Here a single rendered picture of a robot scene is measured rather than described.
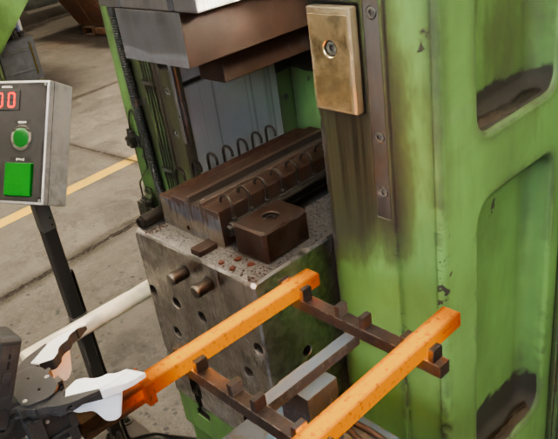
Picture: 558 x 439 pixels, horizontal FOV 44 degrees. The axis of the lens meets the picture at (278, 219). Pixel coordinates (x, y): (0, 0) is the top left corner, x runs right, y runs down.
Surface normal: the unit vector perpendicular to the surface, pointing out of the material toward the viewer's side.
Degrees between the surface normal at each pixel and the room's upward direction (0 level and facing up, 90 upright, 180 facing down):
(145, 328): 0
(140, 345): 0
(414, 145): 90
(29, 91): 60
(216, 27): 90
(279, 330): 90
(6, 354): 88
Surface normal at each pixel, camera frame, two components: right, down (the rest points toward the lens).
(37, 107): -0.37, -0.02
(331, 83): -0.70, 0.41
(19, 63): 0.67, 0.26
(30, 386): -0.14, -0.87
